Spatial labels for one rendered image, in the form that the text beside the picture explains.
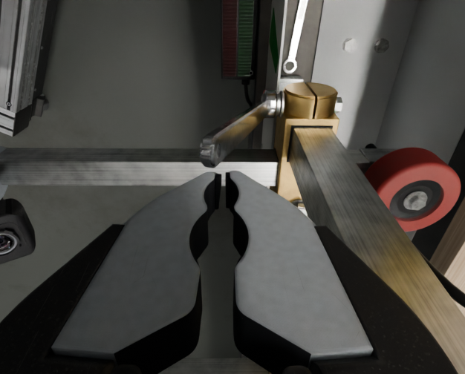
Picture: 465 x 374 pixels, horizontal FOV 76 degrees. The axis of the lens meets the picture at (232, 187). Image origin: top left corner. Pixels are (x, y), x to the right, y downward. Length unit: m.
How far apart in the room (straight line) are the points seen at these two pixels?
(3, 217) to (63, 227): 1.44
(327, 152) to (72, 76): 1.14
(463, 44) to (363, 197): 0.31
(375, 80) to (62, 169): 0.48
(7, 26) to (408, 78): 0.96
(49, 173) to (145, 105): 0.90
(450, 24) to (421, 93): 0.09
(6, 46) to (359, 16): 0.90
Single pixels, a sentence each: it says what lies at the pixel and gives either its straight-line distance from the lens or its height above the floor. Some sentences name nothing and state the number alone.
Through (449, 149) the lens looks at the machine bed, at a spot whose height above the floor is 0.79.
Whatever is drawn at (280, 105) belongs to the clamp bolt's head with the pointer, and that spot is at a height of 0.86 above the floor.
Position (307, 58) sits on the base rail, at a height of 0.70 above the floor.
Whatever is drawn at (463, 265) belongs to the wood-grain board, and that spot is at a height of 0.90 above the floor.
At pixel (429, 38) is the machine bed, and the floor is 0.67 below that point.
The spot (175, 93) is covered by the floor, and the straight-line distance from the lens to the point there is 1.19.
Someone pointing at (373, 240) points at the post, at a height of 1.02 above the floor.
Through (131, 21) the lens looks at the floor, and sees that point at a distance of 1.18.
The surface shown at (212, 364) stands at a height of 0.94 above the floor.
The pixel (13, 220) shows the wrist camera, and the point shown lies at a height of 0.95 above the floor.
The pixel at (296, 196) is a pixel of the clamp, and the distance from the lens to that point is 0.33.
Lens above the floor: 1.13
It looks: 56 degrees down
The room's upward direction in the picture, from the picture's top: 179 degrees clockwise
